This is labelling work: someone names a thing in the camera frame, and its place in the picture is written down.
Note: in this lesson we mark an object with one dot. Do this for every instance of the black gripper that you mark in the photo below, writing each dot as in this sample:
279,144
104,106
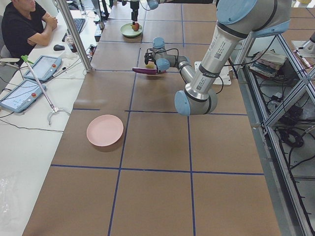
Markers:
134,9
157,71

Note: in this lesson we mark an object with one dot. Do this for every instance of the purple eggplant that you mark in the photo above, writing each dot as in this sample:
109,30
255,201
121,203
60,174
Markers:
145,71

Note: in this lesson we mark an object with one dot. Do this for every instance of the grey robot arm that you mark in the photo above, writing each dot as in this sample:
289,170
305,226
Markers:
236,19

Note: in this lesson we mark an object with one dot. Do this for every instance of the pale green pink peach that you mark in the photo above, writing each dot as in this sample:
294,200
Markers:
150,65

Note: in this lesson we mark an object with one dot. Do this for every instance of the light green plate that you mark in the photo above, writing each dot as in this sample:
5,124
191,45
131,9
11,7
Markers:
127,31

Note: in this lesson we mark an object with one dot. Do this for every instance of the iced drink cup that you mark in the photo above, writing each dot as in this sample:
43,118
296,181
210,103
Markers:
70,43

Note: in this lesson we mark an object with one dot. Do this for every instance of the black computer mouse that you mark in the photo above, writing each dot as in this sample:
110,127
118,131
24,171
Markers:
58,47

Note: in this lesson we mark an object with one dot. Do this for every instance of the pink plate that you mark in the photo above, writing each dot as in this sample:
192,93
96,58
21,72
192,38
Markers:
104,130

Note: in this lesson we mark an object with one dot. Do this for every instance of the far teach pendant tablet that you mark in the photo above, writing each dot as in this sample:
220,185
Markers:
45,66

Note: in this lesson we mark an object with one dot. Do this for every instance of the teach pendant tablet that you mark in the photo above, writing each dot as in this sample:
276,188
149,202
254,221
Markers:
21,97
45,66

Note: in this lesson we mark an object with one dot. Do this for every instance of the seated person in black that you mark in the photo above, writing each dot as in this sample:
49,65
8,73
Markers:
26,24

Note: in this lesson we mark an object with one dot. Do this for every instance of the stack of books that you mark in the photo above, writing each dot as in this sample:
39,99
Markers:
267,63

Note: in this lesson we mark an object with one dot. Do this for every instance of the near teach pendant tablet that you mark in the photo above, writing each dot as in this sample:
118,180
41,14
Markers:
21,97

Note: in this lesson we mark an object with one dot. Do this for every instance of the aluminium frame post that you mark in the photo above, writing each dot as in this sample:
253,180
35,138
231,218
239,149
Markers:
67,16

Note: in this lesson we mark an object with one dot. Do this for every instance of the green handled reacher grabber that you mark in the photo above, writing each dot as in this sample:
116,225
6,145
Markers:
54,110

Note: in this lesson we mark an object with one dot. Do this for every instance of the aluminium frame rack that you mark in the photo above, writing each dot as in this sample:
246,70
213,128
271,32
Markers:
282,111

